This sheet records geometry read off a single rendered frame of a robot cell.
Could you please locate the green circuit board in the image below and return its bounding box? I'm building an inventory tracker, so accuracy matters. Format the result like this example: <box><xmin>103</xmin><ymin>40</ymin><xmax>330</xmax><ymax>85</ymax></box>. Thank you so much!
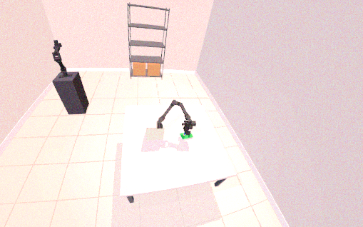
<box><xmin>180</xmin><ymin>131</ymin><xmax>193</xmax><ymax>140</ymax></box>

